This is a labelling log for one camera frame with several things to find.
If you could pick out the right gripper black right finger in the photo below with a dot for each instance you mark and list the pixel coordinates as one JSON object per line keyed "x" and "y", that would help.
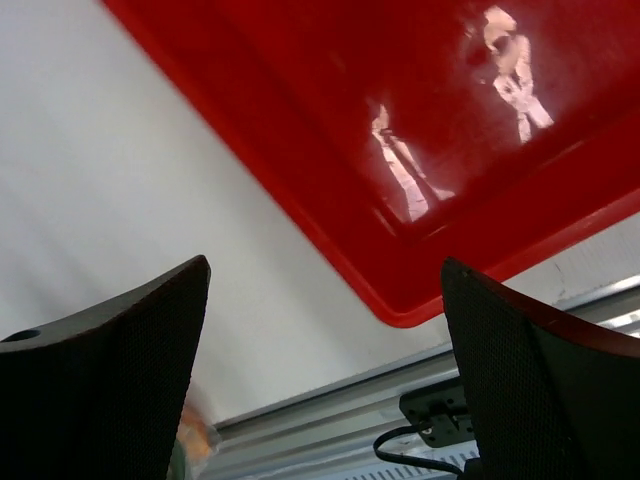
{"x": 551, "y": 396}

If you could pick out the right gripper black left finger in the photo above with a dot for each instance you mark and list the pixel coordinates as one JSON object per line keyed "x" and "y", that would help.
{"x": 99, "y": 394}

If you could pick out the clear pink zip top bag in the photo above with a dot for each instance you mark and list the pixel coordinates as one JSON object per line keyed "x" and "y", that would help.
{"x": 197, "y": 442}

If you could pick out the red plastic tray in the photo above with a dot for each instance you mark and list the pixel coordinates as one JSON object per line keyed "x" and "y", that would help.
{"x": 396, "y": 134}

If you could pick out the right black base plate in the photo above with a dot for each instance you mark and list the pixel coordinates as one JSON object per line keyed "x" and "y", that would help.
{"x": 440, "y": 413}

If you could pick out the white slotted cable duct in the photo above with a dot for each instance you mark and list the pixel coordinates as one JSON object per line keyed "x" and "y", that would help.
{"x": 389, "y": 471}

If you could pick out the aluminium mounting rail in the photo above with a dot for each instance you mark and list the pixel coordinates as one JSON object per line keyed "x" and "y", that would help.
{"x": 331, "y": 434}

